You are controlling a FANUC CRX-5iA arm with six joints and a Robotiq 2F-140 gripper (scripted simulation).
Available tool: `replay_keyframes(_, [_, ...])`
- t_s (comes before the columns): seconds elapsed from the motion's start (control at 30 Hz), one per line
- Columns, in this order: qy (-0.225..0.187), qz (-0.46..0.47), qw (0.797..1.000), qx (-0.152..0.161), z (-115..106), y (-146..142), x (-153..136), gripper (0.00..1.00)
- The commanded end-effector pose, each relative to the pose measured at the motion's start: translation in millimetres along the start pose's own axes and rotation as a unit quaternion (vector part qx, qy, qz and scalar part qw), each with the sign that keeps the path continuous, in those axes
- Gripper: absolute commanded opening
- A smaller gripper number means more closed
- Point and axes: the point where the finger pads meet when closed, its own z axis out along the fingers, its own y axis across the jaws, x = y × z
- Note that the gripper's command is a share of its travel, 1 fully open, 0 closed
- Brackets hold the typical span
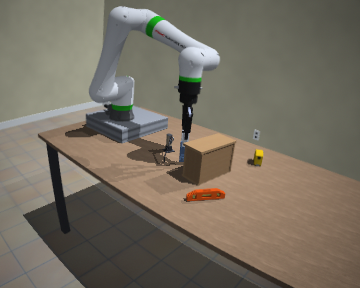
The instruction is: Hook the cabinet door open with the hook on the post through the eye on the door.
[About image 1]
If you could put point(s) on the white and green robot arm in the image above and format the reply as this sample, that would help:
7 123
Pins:
195 58

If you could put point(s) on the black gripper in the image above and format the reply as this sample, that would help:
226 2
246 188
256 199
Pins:
187 117

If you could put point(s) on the orange torpedo level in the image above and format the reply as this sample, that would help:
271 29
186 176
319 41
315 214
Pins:
205 194

